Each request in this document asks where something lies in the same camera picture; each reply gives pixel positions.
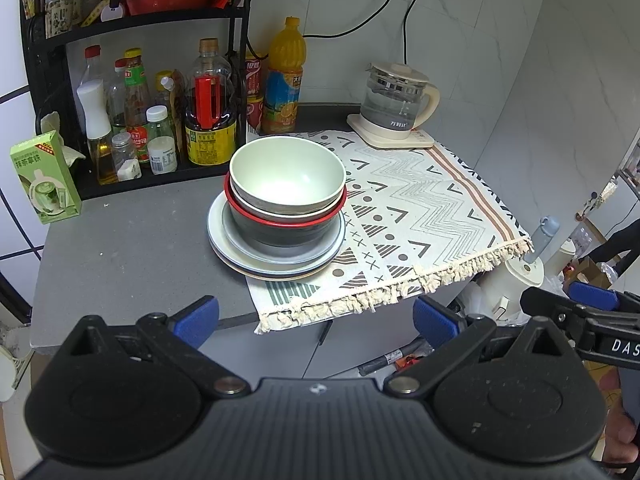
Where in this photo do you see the blue-rimmed white printed plate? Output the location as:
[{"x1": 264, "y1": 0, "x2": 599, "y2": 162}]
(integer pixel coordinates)
[{"x1": 207, "y1": 191, "x2": 347, "y2": 277}]

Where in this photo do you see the white round appliance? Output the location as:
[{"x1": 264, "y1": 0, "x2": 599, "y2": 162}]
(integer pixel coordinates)
[{"x1": 479, "y1": 254, "x2": 547, "y2": 322}]

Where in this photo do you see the crumpled white paper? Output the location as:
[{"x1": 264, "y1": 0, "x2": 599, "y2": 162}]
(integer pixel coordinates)
[{"x1": 39, "y1": 109, "x2": 87, "y2": 167}]

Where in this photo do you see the glass kettle with cream handle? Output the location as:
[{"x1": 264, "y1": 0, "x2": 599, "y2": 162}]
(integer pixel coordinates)
[{"x1": 360, "y1": 61, "x2": 441, "y2": 131}]

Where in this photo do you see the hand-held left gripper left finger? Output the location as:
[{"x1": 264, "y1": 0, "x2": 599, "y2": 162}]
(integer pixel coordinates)
[{"x1": 62, "y1": 295, "x2": 251, "y2": 395}]

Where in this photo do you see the red drink can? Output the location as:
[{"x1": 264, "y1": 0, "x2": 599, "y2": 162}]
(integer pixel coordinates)
[
  {"x1": 247, "y1": 95, "x2": 265, "y2": 134},
  {"x1": 244, "y1": 57, "x2": 265, "y2": 99}
]

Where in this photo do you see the orange juice bottle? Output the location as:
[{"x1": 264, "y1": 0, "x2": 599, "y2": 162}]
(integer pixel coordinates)
[{"x1": 261, "y1": 16, "x2": 307, "y2": 135}]

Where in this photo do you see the pale green bowl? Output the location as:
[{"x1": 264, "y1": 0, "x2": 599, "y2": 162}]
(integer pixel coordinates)
[
  {"x1": 229, "y1": 135, "x2": 346, "y2": 207},
  {"x1": 228, "y1": 180, "x2": 347, "y2": 217}
]

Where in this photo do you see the black kettle power cable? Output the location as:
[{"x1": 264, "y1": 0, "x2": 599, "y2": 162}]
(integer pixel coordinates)
[{"x1": 402, "y1": 0, "x2": 426, "y2": 67}]

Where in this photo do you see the cream kettle base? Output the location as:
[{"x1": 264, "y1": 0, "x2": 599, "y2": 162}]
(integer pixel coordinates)
[{"x1": 347, "y1": 113, "x2": 435, "y2": 150}]

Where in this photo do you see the small clear spice jar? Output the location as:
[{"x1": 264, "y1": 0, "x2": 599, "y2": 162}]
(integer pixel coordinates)
[{"x1": 110, "y1": 132, "x2": 142, "y2": 181}]

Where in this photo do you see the patterned fringed table cloth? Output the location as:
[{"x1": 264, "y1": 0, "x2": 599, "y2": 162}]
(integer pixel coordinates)
[{"x1": 244, "y1": 129, "x2": 534, "y2": 335}]

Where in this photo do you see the black metal kitchen rack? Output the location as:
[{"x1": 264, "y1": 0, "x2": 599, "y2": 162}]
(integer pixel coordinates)
[{"x1": 19, "y1": 0, "x2": 252, "y2": 202}]

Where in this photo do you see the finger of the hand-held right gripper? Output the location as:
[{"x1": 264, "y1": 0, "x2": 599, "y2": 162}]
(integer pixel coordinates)
[
  {"x1": 569, "y1": 281, "x2": 640, "y2": 314},
  {"x1": 519, "y1": 286, "x2": 602, "y2": 357}
]

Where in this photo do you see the red and black bowl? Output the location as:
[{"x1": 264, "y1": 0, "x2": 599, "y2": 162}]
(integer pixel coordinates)
[{"x1": 223, "y1": 170, "x2": 349, "y2": 249}]

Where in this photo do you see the small grey-rimmed white plate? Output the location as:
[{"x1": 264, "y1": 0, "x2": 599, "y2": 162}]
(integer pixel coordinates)
[{"x1": 221, "y1": 204, "x2": 345, "y2": 266}]

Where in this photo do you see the white-capped seasoning bottle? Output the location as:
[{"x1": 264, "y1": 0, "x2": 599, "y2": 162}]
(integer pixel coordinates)
[{"x1": 146, "y1": 104, "x2": 179, "y2": 176}]

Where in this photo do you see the oil dispenser with white top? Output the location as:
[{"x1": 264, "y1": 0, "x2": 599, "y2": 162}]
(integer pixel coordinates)
[{"x1": 75, "y1": 79, "x2": 120, "y2": 186}]

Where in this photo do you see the green carton box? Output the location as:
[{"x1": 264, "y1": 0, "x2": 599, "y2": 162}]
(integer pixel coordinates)
[{"x1": 9, "y1": 129, "x2": 84, "y2": 226}]

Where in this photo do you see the printed jar on shelf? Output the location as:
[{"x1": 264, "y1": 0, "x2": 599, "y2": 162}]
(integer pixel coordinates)
[{"x1": 44, "y1": 0, "x2": 84, "y2": 39}]

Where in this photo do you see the soy sauce bottle red handle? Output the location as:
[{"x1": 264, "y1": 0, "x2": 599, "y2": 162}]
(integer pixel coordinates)
[{"x1": 183, "y1": 37, "x2": 238, "y2": 167}]

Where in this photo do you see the sauce bottle with yellow cap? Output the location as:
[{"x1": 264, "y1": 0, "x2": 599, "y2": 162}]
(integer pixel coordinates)
[{"x1": 123, "y1": 48, "x2": 152, "y2": 164}]

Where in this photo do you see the person's right hand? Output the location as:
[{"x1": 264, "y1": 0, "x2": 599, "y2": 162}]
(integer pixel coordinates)
[{"x1": 602, "y1": 364, "x2": 640, "y2": 466}]

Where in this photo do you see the clear bottle with red cap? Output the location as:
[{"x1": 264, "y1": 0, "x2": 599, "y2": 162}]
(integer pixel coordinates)
[{"x1": 82, "y1": 44, "x2": 109, "y2": 87}]

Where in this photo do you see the blue thermos bottle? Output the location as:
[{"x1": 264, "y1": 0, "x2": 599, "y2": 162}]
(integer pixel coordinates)
[{"x1": 529, "y1": 215, "x2": 560, "y2": 264}]

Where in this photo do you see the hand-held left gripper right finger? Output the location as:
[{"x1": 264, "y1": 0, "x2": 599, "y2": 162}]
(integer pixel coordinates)
[{"x1": 382, "y1": 294, "x2": 576, "y2": 396}]

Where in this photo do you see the black handled tool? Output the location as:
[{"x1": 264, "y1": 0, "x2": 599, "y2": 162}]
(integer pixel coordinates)
[{"x1": 357, "y1": 337, "x2": 432, "y2": 377}]

